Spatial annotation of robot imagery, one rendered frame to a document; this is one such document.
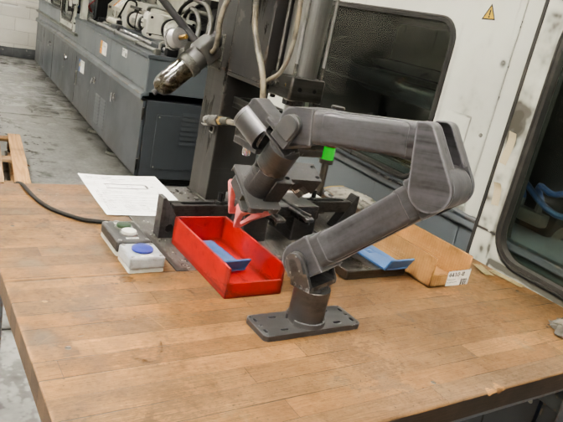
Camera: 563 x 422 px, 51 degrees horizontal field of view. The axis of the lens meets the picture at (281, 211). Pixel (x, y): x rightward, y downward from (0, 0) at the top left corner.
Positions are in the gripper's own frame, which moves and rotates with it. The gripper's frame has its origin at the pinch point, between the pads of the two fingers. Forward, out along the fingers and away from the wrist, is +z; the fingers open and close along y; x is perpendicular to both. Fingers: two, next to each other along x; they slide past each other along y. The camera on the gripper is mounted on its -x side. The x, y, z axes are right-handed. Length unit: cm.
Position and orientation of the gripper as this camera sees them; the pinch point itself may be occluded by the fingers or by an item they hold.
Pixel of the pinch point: (235, 217)
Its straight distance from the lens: 112.7
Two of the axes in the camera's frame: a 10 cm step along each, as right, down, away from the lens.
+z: -4.7, 6.1, 6.4
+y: -3.3, -7.9, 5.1
